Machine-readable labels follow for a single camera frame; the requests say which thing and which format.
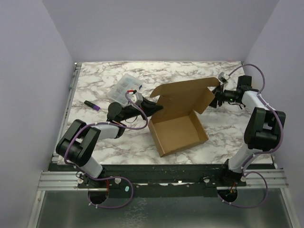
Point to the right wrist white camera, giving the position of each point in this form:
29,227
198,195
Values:
223,77

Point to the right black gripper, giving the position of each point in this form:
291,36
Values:
220,96

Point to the aluminium side rail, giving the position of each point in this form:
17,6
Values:
71,89

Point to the black metal base rail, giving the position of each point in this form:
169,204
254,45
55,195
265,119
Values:
153,181

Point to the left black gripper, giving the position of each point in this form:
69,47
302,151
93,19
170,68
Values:
149,108

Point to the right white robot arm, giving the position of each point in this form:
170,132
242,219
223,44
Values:
263,132

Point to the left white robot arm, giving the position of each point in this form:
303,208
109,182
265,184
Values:
79,141

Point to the aluminium front extrusion rail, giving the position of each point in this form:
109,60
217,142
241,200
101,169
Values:
273,179

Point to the purple black highlighter marker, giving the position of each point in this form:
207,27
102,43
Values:
91,105

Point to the brown cardboard box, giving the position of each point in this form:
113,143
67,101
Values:
177,127

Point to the clear plastic screw organizer box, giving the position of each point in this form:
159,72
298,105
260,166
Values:
127,82

